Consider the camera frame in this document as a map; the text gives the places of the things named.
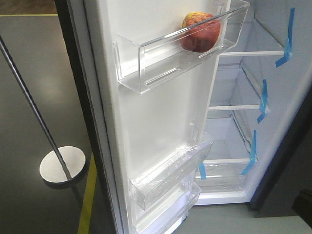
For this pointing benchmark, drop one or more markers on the clear door bin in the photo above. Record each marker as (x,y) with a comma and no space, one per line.
(153,184)
(146,42)
(159,218)

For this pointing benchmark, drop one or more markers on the silver floor stand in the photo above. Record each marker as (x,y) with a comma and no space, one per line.
(62,164)

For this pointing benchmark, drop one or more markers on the clear lower door bin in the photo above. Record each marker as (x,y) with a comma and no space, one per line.
(159,218)

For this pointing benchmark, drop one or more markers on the clear middle door bin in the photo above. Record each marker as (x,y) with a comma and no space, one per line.
(153,184)

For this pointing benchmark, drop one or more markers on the clear upper door bin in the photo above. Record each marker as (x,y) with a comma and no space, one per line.
(146,42)

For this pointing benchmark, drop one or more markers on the clear crisper drawer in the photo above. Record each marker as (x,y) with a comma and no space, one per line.
(224,175)

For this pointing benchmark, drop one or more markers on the red yellow apple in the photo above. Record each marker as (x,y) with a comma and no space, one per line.
(201,38)

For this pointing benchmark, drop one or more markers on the dark grey fridge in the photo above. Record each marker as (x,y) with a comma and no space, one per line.
(261,106)

